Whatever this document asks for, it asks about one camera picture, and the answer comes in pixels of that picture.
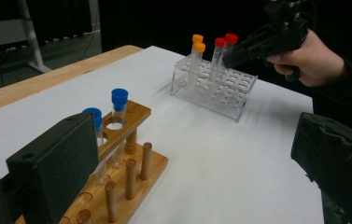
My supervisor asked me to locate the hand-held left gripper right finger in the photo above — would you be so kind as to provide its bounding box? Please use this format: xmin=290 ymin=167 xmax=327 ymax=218
xmin=289 ymin=111 xmax=352 ymax=224

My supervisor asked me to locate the wooden test tube rack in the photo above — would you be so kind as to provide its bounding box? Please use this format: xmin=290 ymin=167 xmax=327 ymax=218
xmin=14 ymin=99 xmax=170 ymax=224

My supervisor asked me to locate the white metal stand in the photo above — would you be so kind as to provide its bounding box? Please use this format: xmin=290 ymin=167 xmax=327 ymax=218
xmin=0 ymin=0 xmax=103 ymax=74

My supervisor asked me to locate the clear acrylic tube rack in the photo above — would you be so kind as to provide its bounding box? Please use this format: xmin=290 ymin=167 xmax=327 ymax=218
xmin=169 ymin=54 xmax=259 ymax=123

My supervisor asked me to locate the blue-capped test tube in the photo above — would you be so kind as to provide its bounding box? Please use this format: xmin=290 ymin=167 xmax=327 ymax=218
xmin=81 ymin=106 xmax=112 ymax=185
xmin=110 ymin=88 xmax=130 ymax=171

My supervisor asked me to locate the orange-capped test tube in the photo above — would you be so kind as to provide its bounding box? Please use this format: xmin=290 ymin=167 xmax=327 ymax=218
xmin=189 ymin=42 xmax=206 ymax=91
xmin=190 ymin=34 xmax=204 ymax=63

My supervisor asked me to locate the white table sheet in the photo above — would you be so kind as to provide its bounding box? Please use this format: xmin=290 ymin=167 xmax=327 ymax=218
xmin=0 ymin=45 xmax=326 ymax=224

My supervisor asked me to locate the red-capped test tube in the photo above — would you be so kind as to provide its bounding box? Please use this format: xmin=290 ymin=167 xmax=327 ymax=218
xmin=209 ymin=36 xmax=227 ymax=85
xmin=219 ymin=33 xmax=240 ymax=63

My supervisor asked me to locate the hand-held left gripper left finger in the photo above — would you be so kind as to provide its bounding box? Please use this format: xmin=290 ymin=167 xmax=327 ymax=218
xmin=5 ymin=111 xmax=101 ymax=224

